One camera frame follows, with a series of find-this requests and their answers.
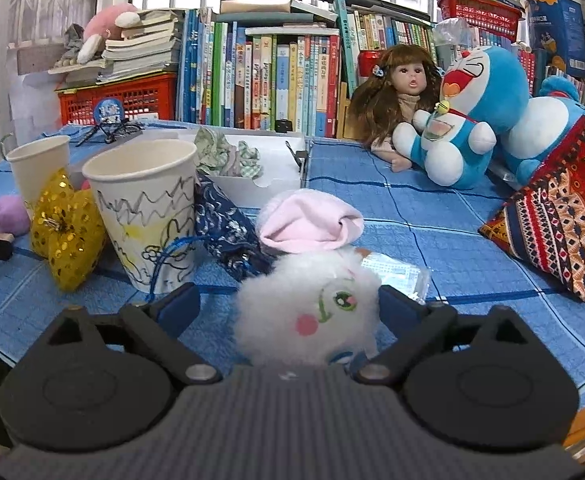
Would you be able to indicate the blue cardboard box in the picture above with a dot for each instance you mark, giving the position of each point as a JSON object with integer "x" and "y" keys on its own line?
{"x": 557, "y": 30}

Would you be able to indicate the gold sequin pillow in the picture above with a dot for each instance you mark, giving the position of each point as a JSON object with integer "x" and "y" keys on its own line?
{"x": 67, "y": 240}

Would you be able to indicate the small black box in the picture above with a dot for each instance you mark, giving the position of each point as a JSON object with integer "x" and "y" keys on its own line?
{"x": 282, "y": 126}

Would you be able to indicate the brown haired doll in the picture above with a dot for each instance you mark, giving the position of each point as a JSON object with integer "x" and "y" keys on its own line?
{"x": 402, "y": 85}

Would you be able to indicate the red patterned fabric cushion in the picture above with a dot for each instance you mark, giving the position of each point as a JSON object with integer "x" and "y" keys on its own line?
{"x": 562, "y": 210}

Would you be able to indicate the white fluffy plush toy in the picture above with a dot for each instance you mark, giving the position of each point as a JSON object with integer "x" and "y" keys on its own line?
{"x": 282, "y": 305}

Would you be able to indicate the pink cloth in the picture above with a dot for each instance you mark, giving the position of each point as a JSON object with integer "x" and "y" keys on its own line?
{"x": 302, "y": 220}

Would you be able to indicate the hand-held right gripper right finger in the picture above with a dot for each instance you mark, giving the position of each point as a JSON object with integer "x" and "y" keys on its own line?
{"x": 397, "y": 312}

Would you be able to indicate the black miniature bicycle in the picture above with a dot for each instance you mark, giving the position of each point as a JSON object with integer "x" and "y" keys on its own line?
{"x": 110, "y": 132}

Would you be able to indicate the paper cup with drawings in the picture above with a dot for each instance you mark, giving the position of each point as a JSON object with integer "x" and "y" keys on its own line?
{"x": 142, "y": 210}

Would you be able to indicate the green plaid scrunchie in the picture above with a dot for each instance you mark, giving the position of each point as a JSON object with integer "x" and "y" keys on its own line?
{"x": 245, "y": 160}
{"x": 212, "y": 147}

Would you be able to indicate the red drink can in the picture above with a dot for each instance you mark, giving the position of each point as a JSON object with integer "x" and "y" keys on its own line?
{"x": 370, "y": 62}

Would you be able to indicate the white cardboard tray box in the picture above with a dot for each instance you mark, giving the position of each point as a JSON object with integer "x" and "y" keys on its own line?
{"x": 277, "y": 167}

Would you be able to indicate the wooden box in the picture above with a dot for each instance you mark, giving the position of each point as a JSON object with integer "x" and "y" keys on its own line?
{"x": 343, "y": 115}

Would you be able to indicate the blue plaid tablecloth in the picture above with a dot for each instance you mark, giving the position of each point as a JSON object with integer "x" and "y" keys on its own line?
{"x": 447, "y": 220}

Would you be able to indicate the round blue badge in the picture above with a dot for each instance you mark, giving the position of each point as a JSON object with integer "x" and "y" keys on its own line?
{"x": 107, "y": 110}

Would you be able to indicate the black binder clip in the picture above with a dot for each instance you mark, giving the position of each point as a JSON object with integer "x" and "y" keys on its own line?
{"x": 297, "y": 155}

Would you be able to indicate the blue floral fabric pouch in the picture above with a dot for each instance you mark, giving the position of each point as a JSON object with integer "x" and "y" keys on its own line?
{"x": 225, "y": 222}

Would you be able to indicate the stack of flat books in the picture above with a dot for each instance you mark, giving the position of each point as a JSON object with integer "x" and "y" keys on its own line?
{"x": 142, "y": 45}

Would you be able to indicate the blue cat plush toy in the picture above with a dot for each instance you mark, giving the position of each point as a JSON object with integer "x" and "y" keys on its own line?
{"x": 477, "y": 110}

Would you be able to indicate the clear plastic packet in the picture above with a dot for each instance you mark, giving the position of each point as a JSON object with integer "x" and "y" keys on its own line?
{"x": 397, "y": 272}

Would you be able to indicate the purple heart plush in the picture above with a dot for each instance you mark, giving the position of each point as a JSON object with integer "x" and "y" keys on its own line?
{"x": 5, "y": 215}

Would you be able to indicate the pink plush toy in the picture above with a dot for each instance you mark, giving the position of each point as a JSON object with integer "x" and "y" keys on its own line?
{"x": 107, "y": 25}

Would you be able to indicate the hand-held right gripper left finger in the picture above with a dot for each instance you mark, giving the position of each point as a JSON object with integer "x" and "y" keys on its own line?
{"x": 176, "y": 307}

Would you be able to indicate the row of upright books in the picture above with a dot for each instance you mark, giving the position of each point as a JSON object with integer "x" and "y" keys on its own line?
{"x": 267, "y": 80}

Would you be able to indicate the grey plush toy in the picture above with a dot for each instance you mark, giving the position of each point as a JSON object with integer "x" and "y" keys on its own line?
{"x": 71, "y": 42}

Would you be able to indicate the red plastic basket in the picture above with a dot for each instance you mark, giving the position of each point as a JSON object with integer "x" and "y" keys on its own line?
{"x": 477, "y": 10}
{"x": 122, "y": 97}

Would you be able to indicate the plain white paper cup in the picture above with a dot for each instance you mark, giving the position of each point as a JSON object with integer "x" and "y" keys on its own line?
{"x": 40, "y": 165}

